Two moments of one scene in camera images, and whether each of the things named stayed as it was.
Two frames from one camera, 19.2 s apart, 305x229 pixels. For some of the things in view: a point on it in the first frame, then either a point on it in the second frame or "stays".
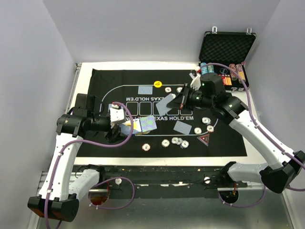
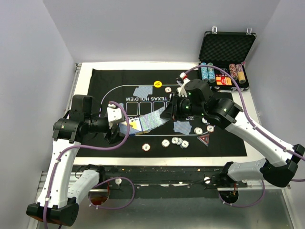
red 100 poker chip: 210,129 stays
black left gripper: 116,137 stays
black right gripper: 181,101 -> 172,112
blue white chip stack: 184,144 stays
